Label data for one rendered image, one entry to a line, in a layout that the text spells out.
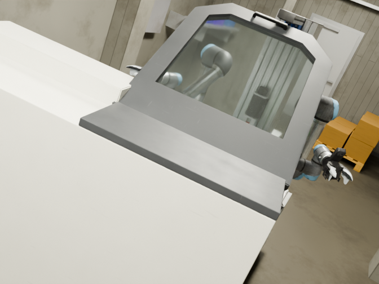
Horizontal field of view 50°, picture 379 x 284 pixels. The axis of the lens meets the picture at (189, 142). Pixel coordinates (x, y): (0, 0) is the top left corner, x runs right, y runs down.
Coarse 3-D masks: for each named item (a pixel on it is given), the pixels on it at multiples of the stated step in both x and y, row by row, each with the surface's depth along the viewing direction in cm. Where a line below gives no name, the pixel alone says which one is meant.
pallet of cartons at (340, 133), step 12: (336, 120) 794; (360, 120) 700; (372, 120) 735; (324, 132) 735; (336, 132) 725; (348, 132) 732; (360, 132) 704; (372, 132) 695; (324, 144) 744; (336, 144) 729; (348, 144) 716; (360, 144) 707; (372, 144) 699; (348, 156) 721; (360, 156) 711; (360, 168) 711
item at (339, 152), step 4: (340, 148) 195; (336, 152) 195; (340, 152) 195; (344, 152) 194; (332, 156) 199; (336, 156) 198; (340, 156) 196; (328, 160) 203; (332, 160) 201; (336, 160) 200
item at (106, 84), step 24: (0, 24) 175; (0, 48) 166; (24, 48) 162; (48, 48) 169; (48, 72) 162; (72, 72) 159; (96, 72) 164; (120, 72) 176; (96, 96) 159; (120, 96) 157
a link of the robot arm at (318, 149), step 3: (321, 144) 219; (315, 147) 219; (318, 147) 216; (321, 147) 215; (324, 147) 215; (315, 150) 217; (318, 150) 214; (321, 150) 212; (324, 150) 211; (327, 150) 211; (315, 153) 216; (318, 153) 213; (315, 156) 215; (318, 156) 212; (315, 159) 215; (318, 159) 213; (318, 162) 214
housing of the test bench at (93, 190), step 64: (0, 64) 156; (0, 128) 142; (64, 128) 134; (128, 128) 137; (0, 192) 150; (64, 192) 142; (128, 192) 134; (192, 192) 128; (256, 192) 128; (0, 256) 159; (64, 256) 150; (128, 256) 142; (192, 256) 134; (256, 256) 128
